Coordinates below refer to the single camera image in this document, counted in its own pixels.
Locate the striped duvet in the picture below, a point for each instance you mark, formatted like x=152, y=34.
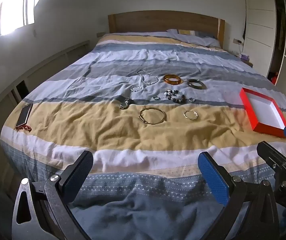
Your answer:
x=95, y=130

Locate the purple tissue pack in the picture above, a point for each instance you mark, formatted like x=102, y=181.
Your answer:
x=244, y=57

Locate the striped pillow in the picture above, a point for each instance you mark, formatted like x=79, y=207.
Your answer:
x=198, y=38

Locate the dark green bangle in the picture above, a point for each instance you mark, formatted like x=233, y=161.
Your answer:
x=190, y=85

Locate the white wardrobe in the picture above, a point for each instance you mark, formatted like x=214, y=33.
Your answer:
x=260, y=17

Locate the wooden headboard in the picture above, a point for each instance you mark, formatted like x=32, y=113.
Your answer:
x=145, y=21

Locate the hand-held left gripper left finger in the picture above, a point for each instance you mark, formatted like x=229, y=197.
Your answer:
x=79, y=177

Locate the low wooden wall cabinet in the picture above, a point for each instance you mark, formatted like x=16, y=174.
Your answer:
x=57, y=52

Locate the black smartphone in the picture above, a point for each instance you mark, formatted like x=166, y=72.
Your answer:
x=24, y=115

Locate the thin gold bangle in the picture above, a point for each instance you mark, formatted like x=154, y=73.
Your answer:
x=141, y=116

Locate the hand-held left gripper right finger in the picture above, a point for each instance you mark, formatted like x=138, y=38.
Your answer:
x=214, y=177

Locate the red phone tassel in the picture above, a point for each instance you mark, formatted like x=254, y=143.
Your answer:
x=24, y=128

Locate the window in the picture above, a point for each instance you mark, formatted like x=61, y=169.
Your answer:
x=15, y=5

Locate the silver wrist watch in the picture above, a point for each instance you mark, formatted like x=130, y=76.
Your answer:
x=123, y=105

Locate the wall socket strip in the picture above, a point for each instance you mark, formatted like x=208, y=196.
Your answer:
x=238, y=41

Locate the red cardboard box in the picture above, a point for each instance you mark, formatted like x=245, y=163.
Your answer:
x=260, y=107

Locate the wooden nightstand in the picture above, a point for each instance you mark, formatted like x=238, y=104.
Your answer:
x=246, y=62

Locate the red item in wardrobe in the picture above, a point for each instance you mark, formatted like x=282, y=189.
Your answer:
x=274, y=77

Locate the amber bangle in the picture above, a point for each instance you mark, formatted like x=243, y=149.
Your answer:
x=166, y=80

